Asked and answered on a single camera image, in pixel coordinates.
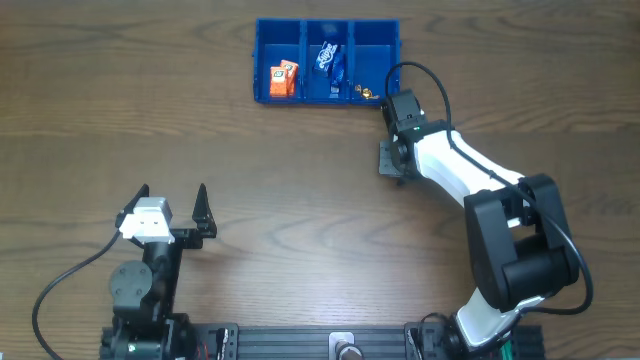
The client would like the orange candy box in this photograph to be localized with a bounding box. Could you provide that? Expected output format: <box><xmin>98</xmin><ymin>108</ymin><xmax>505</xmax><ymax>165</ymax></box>
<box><xmin>279</xmin><ymin>59</ymin><xmax>301</xmax><ymax>97</ymax></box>
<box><xmin>269</xmin><ymin>66</ymin><xmax>290</xmax><ymax>99</ymax></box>

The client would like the blue candy pack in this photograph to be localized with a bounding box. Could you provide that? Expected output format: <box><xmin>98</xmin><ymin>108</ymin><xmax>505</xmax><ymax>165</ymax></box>
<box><xmin>312</xmin><ymin>41</ymin><xmax>340</xmax><ymax>79</ymax></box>
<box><xmin>328</xmin><ymin>51</ymin><xmax>348</xmax><ymax>99</ymax></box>

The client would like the mounting rail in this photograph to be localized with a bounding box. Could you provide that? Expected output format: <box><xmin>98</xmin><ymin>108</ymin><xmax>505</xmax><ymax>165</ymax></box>
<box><xmin>99</xmin><ymin>323</ymin><xmax>546</xmax><ymax>360</ymax></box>

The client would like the black cable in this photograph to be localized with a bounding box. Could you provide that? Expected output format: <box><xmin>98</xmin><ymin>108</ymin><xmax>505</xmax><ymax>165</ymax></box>
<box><xmin>31</xmin><ymin>230</ymin><xmax>123</xmax><ymax>360</ymax></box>
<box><xmin>384</xmin><ymin>60</ymin><xmax>595</xmax><ymax>317</ymax></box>

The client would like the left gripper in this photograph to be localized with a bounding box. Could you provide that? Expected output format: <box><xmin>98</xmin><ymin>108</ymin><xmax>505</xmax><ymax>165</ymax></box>
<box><xmin>115</xmin><ymin>182</ymin><xmax>218</xmax><ymax>250</ymax></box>

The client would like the blue tray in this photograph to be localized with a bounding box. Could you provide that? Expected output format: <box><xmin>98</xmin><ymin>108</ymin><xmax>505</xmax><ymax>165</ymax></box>
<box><xmin>252</xmin><ymin>17</ymin><xmax>403</xmax><ymax>106</ymax></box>

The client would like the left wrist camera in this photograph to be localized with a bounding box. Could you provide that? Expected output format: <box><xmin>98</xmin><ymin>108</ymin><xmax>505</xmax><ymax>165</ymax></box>
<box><xmin>118</xmin><ymin>195</ymin><xmax>177</xmax><ymax>246</ymax></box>

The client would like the gold candy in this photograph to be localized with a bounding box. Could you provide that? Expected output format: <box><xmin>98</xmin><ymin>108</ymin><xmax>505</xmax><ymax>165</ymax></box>
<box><xmin>354</xmin><ymin>83</ymin><xmax>381</xmax><ymax>101</ymax></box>

